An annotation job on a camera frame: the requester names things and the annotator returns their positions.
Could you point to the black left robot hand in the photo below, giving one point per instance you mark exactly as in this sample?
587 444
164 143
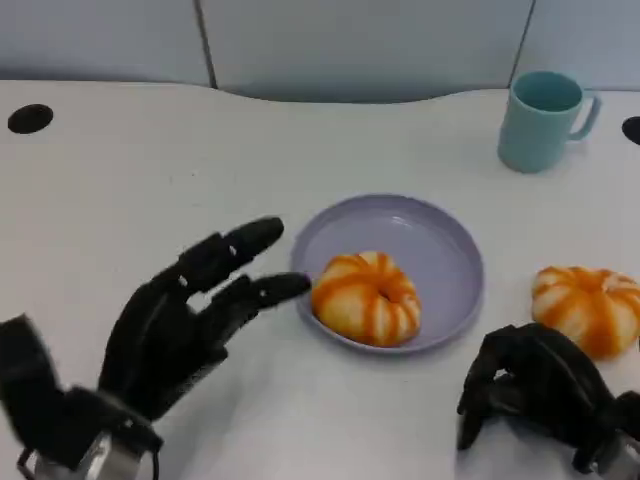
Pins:
155 330

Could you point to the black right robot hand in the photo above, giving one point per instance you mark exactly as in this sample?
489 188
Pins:
540 375

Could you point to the orange white toy bread roll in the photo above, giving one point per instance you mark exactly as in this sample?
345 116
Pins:
365 300
585 310

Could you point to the lilac plate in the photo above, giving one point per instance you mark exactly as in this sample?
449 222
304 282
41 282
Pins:
430 250

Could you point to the pale green mug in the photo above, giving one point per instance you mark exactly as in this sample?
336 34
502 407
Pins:
537 125

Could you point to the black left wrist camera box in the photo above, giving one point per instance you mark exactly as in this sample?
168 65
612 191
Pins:
25 380

